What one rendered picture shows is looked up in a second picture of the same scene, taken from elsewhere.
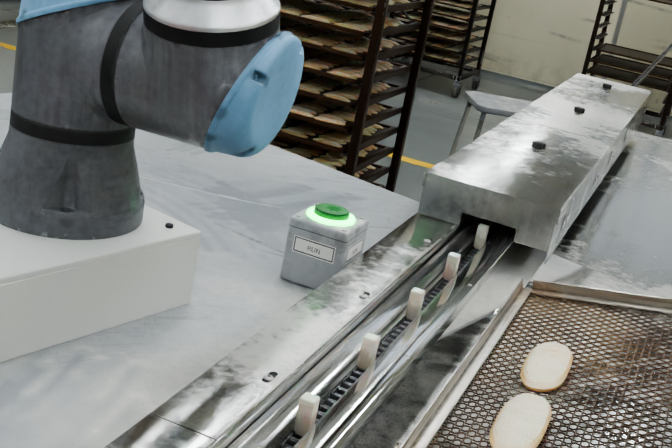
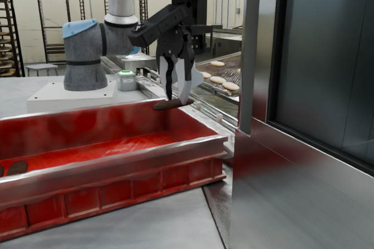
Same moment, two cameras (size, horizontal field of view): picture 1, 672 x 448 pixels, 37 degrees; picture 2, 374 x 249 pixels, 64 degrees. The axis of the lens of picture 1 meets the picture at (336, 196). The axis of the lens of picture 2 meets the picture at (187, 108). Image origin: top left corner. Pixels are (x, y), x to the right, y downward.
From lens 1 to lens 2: 0.73 m
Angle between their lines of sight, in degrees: 41
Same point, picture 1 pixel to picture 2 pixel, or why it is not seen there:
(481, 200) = (139, 63)
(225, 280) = not seen: hidden behind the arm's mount
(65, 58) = (90, 41)
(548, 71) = (29, 58)
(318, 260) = (129, 83)
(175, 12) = (123, 20)
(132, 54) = (109, 35)
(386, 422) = not seen: hidden behind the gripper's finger
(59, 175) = (95, 73)
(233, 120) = not seen: hidden behind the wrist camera
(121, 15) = (99, 26)
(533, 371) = (205, 75)
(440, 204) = (130, 67)
